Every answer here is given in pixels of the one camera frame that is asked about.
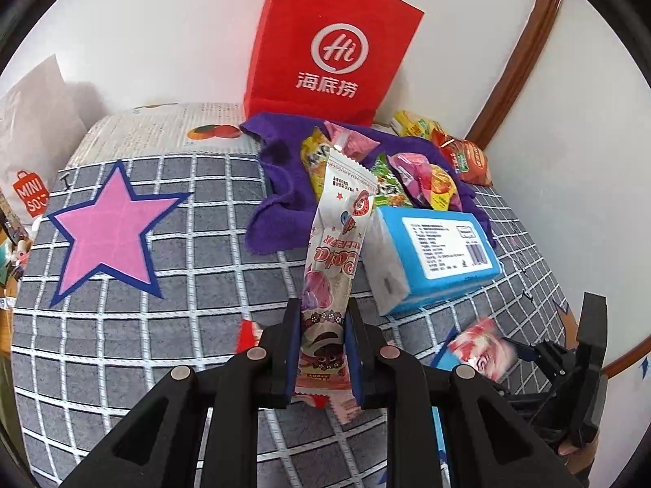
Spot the pink strawberry snack packet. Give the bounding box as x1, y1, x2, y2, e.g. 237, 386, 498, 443
448, 317, 516, 382

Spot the small red snack packet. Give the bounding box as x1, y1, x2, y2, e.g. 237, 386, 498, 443
235, 320, 264, 354

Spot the pink yellow fries packet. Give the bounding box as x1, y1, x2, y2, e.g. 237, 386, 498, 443
389, 152, 462, 211

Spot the green snack packet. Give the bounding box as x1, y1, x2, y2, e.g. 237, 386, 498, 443
371, 153, 413, 207

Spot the long ice-cream print snack packet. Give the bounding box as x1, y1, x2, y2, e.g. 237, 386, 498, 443
295, 149, 377, 424

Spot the pink bow-shaped snack packet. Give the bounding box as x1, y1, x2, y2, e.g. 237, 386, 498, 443
324, 120, 380, 162

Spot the yellow snack packet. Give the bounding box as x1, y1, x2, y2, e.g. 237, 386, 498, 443
300, 127, 332, 199

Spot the right hand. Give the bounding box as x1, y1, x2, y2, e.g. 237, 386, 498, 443
558, 437, 599, 477

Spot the blue star mat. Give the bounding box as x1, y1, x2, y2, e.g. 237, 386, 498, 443
380, 328, 458, 487

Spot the grey checkered bed sheet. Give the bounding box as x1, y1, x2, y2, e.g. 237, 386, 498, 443
11, 154, 568, 487

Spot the blue tissue box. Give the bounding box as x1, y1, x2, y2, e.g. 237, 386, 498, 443
362, 206, 502, 316

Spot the pink star mat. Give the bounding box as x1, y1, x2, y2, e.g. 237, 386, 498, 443
48, 160, 191, 306

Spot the orange chips bag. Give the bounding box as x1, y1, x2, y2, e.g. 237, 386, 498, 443
433, 131, 493, 187

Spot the purple towel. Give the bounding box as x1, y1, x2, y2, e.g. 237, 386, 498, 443
240, 112, 496, 255

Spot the yellow chips bag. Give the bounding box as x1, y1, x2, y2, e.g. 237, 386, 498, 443
389, 110, 447, 141

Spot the newspaper print fruit sheet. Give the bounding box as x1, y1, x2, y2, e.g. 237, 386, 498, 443
64, 102, 262, 170

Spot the white Miniso paper bag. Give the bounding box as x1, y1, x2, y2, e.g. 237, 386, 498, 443
1, 56, 86, 225

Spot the red paper shopping bag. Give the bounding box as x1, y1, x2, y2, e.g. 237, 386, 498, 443
244, 0, 424, 126

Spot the brown wooden door frame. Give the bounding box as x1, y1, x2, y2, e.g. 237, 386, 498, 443
465, 0, 563, 150

